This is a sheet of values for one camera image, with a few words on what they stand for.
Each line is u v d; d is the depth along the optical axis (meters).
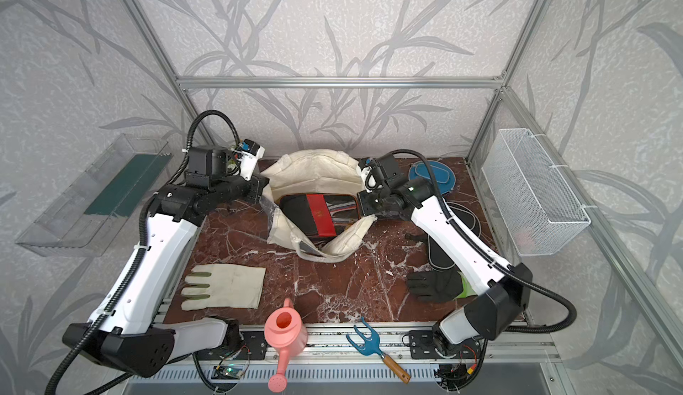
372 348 0.74
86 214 0.64
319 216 0.87
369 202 0.66
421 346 0.73
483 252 0.43
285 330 0.66
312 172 0.84
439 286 0.85
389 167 0.56
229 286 0.84
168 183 0.50
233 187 0.58
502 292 0.40
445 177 1.12
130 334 0.38
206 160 0.50
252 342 0.74
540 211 0.62
